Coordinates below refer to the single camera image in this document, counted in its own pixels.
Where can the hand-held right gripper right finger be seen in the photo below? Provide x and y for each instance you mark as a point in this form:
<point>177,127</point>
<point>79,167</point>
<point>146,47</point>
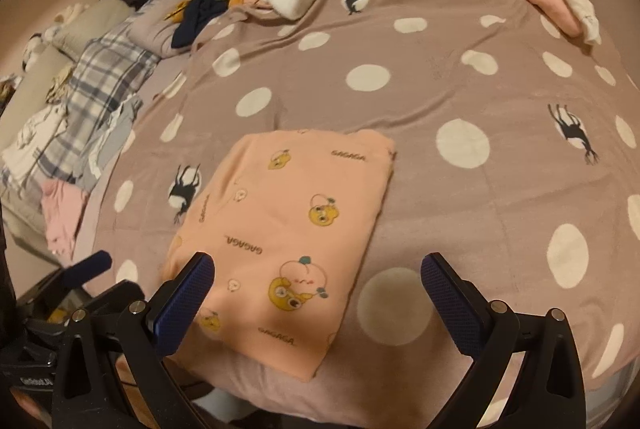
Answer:
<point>450,304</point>

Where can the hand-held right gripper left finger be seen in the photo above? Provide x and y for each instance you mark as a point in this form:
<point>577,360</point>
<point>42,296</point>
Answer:
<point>182,304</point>

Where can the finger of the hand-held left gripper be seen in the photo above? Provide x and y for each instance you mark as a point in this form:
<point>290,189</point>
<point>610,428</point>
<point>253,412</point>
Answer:
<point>117,291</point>
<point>92,265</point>

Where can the orange printed baby garment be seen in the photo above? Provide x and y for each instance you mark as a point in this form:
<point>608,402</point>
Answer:
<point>280,229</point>

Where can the pile of plaid clothes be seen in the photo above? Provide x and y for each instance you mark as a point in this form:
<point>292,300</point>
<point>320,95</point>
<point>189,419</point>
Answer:
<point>105,69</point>

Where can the crumpled pink cloth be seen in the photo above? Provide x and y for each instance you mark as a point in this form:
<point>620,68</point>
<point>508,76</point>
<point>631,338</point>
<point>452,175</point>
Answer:
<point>60,214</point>

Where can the mauve polka dot blanket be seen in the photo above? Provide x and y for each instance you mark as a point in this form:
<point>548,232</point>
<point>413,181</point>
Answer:
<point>450,219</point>

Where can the grey blue cloth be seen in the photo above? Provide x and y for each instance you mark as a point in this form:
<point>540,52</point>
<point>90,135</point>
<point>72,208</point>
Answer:
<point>112,134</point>

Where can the crumpled white cloth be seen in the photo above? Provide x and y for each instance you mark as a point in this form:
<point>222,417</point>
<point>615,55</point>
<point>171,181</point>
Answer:
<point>35,139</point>

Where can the beige pillow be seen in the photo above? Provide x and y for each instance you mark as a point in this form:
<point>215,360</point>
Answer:
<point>92,26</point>

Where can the navy blue cloth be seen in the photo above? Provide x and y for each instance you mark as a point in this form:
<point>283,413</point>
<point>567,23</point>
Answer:
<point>200,16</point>

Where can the small orange cloth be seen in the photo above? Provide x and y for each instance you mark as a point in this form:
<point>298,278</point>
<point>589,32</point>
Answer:
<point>236,1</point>

